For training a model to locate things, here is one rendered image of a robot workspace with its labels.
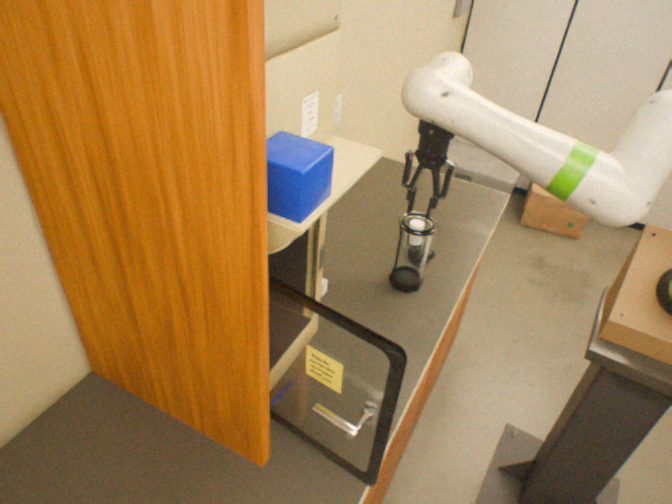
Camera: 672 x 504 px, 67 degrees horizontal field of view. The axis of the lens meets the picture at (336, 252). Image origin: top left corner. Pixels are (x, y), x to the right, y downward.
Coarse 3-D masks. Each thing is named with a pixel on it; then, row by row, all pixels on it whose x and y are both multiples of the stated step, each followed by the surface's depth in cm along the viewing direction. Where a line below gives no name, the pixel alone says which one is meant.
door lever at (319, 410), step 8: (312, 408) 86; (320, 408) 86; (320, 416) 86; (328, 416) 85; (336, 416) 85; (368, 416) 86; (336, 424) 84; (344, 424) 84; (360, 424) 84; (344, 432) 84; (352, 432) 83
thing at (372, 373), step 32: (288, 288) 82; (288, 320) 87; (320, 320) 81; (352, 320) 78; (288, 352) 91; (352, 352) 80; (384, 352) 76; (288, 384) 97; (320, 384) 90; (352, 384) 85; (384, 384) 80; (288, 416) 103; (352, 416) 89; (384, 416) 84; (320, 448) 102; (352, 448) 95; (384, 448) 89
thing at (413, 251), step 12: (408, 216) 144; (420, 216) 144; (408, 228) 138; (432, 228) 139; (408, 240) 140; (420, 240) 139; (408, 252) 142; (420, 252) 142; (408, 264) 145; (420, 264) 145; (396, 276) 150; (408, 276) 147; (420, 276) 149
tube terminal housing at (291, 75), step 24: (312, 48) 83; (336, 48) 90; (288, 72) 78; (312, 72) 85; (336, 72) 93; (288, 96) 81; (288, 120) 84; (312, 240) 118; (312, 264) 123; (312, 288) 129
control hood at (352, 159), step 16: (336, 144) 98; (352, 144) 99; (336, 160) 93; (352, 160) 93; (368, 160) 94; (336, 176) 88; (352, 176) 89; (336, 192) 84; (320, 208) 80; (272, 224) 77; (288, 224) 76; (304, 224) 76; (272, 240) 79; (288, 240) 77
